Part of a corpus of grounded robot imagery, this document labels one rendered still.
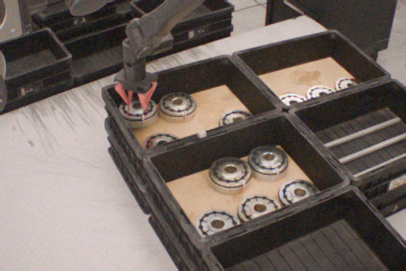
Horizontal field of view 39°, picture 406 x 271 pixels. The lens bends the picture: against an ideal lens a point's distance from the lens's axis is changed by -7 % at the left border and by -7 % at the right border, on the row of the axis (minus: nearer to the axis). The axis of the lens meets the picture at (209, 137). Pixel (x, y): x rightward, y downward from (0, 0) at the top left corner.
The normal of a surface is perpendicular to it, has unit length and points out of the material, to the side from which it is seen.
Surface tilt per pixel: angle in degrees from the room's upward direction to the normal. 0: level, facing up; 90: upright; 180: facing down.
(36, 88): 90
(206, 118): 0
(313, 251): 0
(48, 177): 0
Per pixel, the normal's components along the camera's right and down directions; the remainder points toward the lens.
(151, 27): -0.62, 0.19
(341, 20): 0.55, 0.55
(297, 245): 0.04, -0.76
